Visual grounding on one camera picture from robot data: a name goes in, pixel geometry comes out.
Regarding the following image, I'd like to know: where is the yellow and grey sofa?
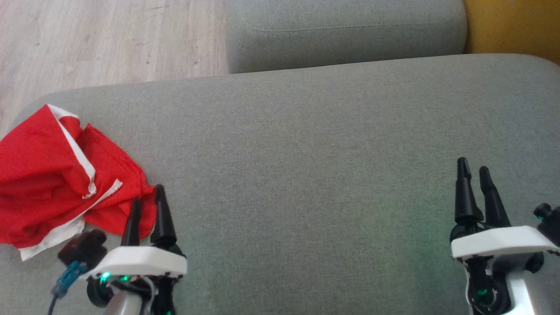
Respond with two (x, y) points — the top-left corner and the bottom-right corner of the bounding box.
(0, 53), (560, 315)

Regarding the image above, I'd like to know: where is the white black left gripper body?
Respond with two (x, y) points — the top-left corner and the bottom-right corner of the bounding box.
(81, 245), (188, 315)

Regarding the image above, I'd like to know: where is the red jersey with white sleeves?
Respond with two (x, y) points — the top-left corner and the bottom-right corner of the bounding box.
(0, 124), (158, 262)

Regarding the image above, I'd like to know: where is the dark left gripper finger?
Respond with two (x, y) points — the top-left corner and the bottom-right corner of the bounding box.
(121, 198), (143, 247)
(150, 184), (178, 247)

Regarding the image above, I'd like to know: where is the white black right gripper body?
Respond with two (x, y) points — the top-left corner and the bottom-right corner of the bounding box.
(450, 224), (560, 315)

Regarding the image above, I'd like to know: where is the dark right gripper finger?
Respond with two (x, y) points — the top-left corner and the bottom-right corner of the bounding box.
(479, 166), (511, 228)
(455, 157), (484, 225)

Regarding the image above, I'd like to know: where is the grey sofa seat cushion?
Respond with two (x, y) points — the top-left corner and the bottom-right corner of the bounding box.
(224, 0), (468, 74)

